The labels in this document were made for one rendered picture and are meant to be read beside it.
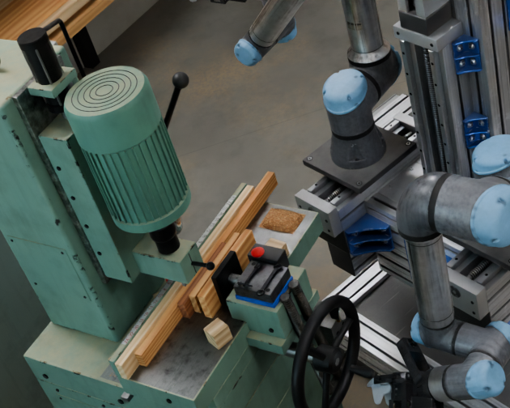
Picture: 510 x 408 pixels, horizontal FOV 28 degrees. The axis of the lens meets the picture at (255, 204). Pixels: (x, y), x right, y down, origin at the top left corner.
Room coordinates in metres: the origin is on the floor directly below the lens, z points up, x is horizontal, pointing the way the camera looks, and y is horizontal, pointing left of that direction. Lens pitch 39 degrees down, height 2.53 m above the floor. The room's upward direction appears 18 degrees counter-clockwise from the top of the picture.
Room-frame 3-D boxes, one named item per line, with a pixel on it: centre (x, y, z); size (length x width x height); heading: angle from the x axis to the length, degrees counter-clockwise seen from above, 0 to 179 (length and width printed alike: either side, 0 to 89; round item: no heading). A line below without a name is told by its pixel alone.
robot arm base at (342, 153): (2.16, -0.31, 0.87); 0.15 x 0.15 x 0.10
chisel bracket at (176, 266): (1.74, 0.22, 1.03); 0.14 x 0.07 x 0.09; 49
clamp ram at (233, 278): (1.68, 0.09, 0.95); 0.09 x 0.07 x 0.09; 139
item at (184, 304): (1.75, 0.16, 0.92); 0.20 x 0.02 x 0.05; 139
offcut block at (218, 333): (1.57, 0.17, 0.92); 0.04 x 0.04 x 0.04; 28
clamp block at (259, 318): (1.64, 0.03, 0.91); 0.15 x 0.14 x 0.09; 139
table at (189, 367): (1.69, 0.10, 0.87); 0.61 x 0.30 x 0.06; 139
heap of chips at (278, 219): (1.89, -0.05, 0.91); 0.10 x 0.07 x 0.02; 49
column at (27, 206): (1.92, 0.43, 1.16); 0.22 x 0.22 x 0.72; 49
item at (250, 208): (1.80, 0.14, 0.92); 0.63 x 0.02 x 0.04; 139
